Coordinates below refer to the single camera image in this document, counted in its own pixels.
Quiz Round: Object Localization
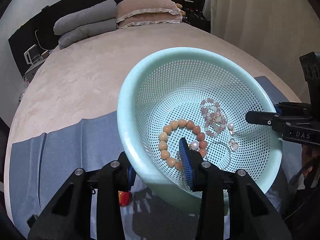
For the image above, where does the white bedside device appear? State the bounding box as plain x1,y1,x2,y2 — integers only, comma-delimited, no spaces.
23,44,41,66

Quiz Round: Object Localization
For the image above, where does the black headboard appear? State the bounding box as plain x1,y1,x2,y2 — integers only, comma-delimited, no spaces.
8,0,211,76

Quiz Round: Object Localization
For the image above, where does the peach bead bracelet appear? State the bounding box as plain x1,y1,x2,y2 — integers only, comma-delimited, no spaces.
158,119,208,172

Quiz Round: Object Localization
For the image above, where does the cream curtain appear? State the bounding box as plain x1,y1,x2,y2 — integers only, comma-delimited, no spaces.
202,0,320,102

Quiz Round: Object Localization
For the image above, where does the brown stuffed toy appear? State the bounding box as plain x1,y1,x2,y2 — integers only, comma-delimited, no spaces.
175,3,187,16

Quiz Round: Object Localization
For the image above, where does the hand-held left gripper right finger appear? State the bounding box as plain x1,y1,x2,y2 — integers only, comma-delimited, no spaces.
178,137,292,240

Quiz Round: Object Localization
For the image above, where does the iridescent glass ornament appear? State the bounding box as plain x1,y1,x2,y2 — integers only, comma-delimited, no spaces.
118,191,132,207

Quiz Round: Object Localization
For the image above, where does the teal plastic mesh basket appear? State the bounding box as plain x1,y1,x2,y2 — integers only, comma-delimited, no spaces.
117,47,283,217

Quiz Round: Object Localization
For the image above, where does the grey pillow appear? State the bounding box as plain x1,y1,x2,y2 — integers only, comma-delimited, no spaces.
53,0,118,36
58,19,118,50

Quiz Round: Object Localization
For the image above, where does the pink frilled pillow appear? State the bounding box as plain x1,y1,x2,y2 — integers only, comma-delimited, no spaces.
117,13,185,29
115,0,182,23

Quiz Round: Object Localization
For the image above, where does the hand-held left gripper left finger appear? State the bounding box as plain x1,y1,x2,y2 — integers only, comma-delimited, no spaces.
27,151,137,240

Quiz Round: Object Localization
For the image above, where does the pink bead bracelet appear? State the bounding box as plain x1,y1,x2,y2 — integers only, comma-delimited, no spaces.
200,98,228,137

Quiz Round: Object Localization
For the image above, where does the thin silver bangle with pearl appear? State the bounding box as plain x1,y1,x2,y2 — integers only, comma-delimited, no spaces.
191,141,232,169

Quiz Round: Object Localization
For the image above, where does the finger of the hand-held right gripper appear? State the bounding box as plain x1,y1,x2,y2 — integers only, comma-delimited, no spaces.
273,102,312,117
245,110,282,131

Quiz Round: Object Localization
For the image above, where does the white charging cable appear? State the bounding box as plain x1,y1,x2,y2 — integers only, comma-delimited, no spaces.
35,29,50,52

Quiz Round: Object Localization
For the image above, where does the beige bedspread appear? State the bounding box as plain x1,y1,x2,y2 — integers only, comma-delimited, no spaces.
5,21,302,238

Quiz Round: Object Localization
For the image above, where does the blue cloth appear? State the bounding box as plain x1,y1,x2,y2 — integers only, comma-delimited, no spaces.
10,76,308,240

